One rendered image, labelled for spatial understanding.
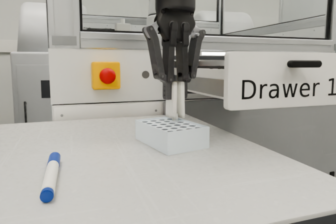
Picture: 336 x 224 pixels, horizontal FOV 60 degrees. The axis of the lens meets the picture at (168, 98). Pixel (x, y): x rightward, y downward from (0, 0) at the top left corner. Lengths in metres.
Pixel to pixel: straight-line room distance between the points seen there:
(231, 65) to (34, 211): 0.39
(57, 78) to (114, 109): 0.17
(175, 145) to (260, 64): 0.23
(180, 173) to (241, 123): 0.61
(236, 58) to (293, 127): 0.61
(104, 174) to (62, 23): 0.50
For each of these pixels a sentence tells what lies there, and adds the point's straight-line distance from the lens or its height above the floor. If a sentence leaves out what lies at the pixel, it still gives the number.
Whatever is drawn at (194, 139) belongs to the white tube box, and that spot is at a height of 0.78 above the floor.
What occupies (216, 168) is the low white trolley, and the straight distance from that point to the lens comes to 0.42.
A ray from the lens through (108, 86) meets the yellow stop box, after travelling 0.77.
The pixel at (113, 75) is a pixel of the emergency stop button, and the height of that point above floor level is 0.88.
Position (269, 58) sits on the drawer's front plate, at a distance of 0.60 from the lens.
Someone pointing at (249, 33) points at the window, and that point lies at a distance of 1.00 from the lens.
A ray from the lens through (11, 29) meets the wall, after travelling 4.16.
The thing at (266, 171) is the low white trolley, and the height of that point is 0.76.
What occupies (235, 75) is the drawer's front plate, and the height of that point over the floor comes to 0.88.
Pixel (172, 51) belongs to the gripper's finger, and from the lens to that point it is 0.54.
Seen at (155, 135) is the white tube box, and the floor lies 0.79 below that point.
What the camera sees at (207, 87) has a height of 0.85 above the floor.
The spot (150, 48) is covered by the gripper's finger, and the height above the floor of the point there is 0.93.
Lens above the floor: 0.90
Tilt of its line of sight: 7 degrees down
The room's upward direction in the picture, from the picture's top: straight up
